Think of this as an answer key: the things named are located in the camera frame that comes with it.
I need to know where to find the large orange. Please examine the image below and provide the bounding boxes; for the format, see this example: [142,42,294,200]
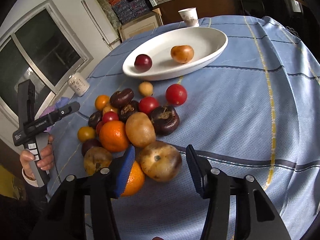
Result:
[99,120,130,153]

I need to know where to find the large brown speckled fruit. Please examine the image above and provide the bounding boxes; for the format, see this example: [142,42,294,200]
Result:
[138,141,182,183]

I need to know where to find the small orange tangerine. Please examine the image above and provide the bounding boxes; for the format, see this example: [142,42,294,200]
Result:
[94,95,110,111]

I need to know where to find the person's left hand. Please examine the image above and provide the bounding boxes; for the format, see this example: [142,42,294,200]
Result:
[19,134,55,181]

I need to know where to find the brown kiwi-like fruit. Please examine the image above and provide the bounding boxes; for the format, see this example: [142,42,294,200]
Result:
[125,112,156,148]

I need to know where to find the brown potato-like fruit left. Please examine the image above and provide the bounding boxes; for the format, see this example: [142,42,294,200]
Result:
[84,147,113,176]

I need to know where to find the small red tomato in pile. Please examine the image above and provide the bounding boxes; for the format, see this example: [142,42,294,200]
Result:
[103,111,119,124]

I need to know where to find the dark purple wrinkled fruit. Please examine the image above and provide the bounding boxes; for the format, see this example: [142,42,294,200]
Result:
[150,106,180,136]

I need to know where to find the small yellow-orange fruit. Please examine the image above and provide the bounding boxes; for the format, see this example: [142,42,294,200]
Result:
[77,126,96,142]

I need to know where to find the dark passionfruit with gold marks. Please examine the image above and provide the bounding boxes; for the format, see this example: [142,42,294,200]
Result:
[118,100,139,123]

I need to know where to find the red tomato middle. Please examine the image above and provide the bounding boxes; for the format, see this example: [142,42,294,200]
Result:
[139,96,159,115]

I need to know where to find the dark purple oblong fruit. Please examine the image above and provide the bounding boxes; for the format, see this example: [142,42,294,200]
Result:
[110,88,134,109]

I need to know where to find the white printed can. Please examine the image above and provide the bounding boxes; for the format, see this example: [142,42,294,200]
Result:
[67,72,90,97]

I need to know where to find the red tomato right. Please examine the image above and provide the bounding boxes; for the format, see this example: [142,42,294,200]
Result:
[165,84,188,106]

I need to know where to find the small tan round fruit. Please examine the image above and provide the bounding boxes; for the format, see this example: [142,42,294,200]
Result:
[138,81,153,97]

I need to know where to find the blue checked tablecloth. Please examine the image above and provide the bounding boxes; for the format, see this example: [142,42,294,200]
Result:
[48,16,319,239]

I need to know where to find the dark red plum on plate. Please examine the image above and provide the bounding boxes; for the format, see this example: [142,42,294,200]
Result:
[134,54,152,72]

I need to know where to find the orange-brown persimmon on plate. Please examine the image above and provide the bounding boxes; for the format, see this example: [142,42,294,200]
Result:
[170,45,194,63]

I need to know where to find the white oval plate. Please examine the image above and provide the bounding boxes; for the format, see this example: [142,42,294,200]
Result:
[123,27,228,81]

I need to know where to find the wooden cabinet box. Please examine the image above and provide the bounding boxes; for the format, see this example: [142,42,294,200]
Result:
[118,8,163,42]

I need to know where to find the white paper cup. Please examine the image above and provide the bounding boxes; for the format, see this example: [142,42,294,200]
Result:
[178,8,200,27]

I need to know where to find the window with white frame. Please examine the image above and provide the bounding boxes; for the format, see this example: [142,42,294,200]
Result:
[1,0,93,126]

